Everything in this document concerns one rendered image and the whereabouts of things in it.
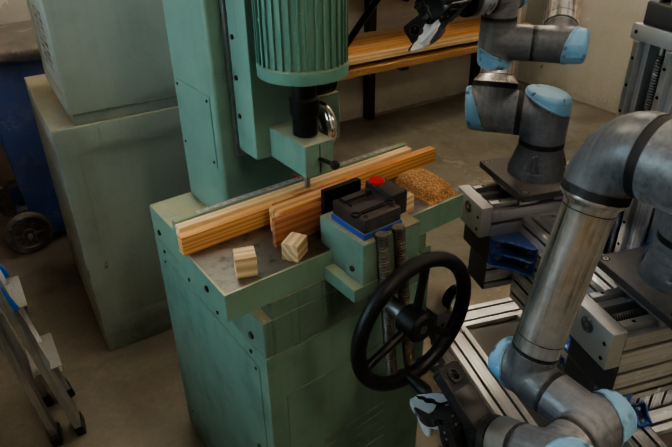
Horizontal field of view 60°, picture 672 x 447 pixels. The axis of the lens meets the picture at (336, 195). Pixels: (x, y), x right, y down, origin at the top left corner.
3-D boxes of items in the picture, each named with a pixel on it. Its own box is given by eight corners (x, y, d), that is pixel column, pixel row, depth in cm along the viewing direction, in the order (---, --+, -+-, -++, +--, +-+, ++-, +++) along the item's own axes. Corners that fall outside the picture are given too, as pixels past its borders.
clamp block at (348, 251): (361, 287, 107) (361, 246, 103) (318, 254, 116) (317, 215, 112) (420, 259, 115) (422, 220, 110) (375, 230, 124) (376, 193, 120)
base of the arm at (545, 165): (544, 156, 167) (550, 124, 162) (577, 179, 154) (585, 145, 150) (497, 164, 163) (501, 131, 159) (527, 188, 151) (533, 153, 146)
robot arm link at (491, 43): (526, 74, 123) (534, 21, 117) (472, 70, 126) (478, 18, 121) (528, 64, 129) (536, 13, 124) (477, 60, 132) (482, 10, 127)
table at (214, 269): (252, 354, 96) (249, 326, 94) (178, 268, 118) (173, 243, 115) (495, 233, 128) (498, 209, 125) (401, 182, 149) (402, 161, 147)
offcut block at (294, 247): (292, 247, 114) (291, 231, 112) (308, 250, 112) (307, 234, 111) (281, 259, 110) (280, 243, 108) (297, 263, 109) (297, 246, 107)
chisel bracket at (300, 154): (306, 185, 118) (305, 147, 114) (270, 162, 128) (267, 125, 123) (336, 175, 121) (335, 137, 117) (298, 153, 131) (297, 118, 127)
